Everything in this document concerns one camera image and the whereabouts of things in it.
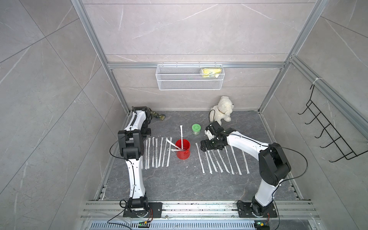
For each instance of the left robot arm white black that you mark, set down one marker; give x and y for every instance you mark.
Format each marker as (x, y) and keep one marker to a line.
(132, 149)

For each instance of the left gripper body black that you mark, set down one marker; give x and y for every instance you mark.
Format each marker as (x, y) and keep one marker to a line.
(145, 132)

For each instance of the green lid jar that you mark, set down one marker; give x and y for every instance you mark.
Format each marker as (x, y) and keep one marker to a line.
(196, 128)

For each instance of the camouflage cloth piece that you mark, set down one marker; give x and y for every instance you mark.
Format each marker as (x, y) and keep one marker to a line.
(157, 115)

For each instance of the white straw thirteenth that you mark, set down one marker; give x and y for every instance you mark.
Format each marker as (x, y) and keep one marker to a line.
(153, 153)

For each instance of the black wire hook rack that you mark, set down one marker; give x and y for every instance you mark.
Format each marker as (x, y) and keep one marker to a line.
(344, 150)

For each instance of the yellow sponge in basket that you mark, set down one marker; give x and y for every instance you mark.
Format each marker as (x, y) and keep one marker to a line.
(211, 72)

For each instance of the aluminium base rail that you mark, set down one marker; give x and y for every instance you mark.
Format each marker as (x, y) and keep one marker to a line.
(298, 209)

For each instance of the red cup container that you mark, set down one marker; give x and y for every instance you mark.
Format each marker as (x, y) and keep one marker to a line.
(184, 154)

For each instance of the white straw eleventh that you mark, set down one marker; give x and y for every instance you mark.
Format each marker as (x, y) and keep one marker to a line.
(160, 153)

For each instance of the white plush dog toy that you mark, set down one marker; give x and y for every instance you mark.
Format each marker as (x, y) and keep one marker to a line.
(221, 111)

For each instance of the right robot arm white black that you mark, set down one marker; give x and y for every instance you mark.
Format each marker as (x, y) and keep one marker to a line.
(273, 163)

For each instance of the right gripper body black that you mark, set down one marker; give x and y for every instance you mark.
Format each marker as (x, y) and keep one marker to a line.
(210, 144)

